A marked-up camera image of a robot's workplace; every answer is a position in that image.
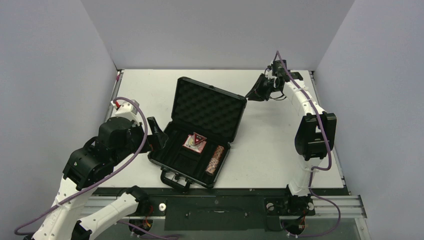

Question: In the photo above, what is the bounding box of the red playing card box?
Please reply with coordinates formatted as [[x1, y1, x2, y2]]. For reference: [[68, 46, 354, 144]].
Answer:
[[182, 134, 207, 154]]

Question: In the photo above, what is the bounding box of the black foam-lined carrying case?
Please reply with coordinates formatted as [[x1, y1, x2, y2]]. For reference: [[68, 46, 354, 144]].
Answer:
[[148, 76, 247, 193]]

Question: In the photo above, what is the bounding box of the poker chip roll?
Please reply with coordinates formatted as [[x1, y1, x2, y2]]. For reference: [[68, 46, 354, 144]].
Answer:
[[205, 157, 221, 176], [213, 145, 225, 160]]

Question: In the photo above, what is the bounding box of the red black triangular card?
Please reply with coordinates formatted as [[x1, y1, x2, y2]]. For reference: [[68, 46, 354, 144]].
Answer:
[[192, 132, 207, 146]]

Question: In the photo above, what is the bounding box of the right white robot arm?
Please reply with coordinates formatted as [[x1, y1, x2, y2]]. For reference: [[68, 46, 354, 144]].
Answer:
[[245, 60, 337, 214]]

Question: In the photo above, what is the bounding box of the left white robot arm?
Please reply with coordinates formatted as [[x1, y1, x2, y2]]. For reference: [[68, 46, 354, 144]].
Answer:
[[29, 117, 168, 240]]

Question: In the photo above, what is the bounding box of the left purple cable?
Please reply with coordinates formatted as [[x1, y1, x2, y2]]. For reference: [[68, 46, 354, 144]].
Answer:
[[13, 96, 149, 237]]

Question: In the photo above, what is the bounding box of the purple cable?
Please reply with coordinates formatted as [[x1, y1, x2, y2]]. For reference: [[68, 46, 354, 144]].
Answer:
[[273, 50, 341, 238], [13, 96, 149, 237]]

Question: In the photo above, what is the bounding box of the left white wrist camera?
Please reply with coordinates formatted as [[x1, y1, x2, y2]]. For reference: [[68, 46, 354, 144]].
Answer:
[[111, 101, 139, 126]]

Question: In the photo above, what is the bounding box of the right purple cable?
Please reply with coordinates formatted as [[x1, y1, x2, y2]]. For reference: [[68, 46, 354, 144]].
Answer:
[[273, 50, 341, 238]]

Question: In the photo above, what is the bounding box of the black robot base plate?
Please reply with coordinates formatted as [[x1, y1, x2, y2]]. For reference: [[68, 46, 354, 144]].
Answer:
[[82, 187, 352, 233]]

